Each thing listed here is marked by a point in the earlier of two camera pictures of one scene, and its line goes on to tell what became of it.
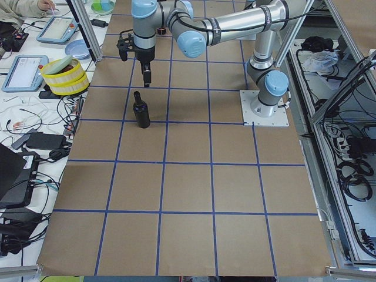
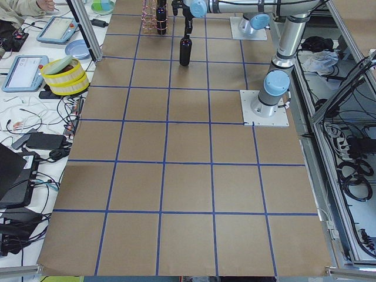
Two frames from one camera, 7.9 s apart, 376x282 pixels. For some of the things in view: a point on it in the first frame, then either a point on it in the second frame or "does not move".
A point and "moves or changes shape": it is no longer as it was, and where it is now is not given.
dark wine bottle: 141,110 moves or changes shape
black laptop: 18,172 does not move
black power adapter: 44,141 does not move
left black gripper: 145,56 → 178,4
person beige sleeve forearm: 15,10 does not move
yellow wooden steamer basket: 65,76 does not move
